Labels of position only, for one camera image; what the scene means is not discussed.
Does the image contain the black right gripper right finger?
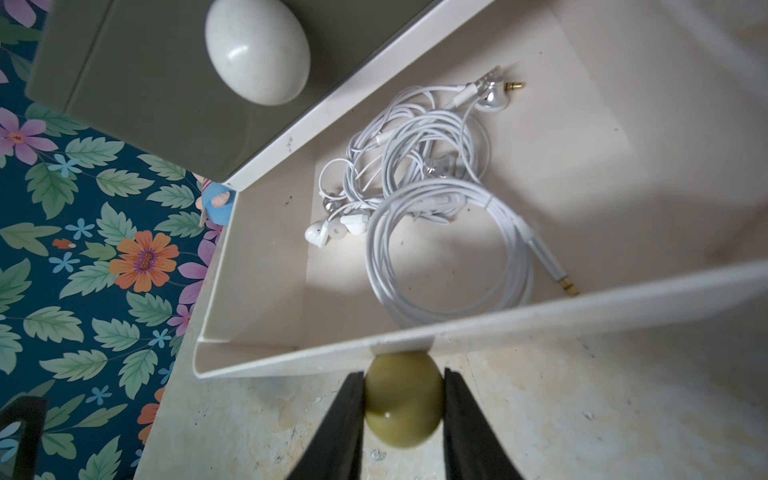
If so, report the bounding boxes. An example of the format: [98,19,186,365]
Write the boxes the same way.
[443,368,524,480]

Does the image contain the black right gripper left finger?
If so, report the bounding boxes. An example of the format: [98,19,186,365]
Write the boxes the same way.
[288,372,365,480]

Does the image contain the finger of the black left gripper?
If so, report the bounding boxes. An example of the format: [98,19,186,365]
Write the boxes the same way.
[1,395,48,480]

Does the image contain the white wired earphones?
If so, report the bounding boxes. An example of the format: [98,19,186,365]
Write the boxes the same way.
[339,66,526,204]
[304,156,384,248]
[364,178,578,329]

